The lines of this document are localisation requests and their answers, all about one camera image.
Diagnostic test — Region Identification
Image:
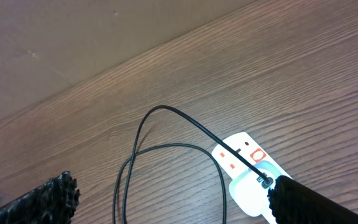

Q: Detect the black USB charging cable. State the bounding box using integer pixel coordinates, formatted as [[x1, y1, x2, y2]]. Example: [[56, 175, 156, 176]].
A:
[[112, 105, 275, 224]]

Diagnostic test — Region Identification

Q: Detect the white power strip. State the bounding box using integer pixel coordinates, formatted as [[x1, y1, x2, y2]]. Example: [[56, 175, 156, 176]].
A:
[[211, 131, 293, 224]]

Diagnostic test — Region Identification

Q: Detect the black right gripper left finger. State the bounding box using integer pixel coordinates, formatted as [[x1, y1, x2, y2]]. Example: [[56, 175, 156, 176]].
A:
[[0, 171, 80, 224]]

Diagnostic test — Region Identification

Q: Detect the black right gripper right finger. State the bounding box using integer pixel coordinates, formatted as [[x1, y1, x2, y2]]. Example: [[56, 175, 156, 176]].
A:
[[268, 175, 358, 224]]

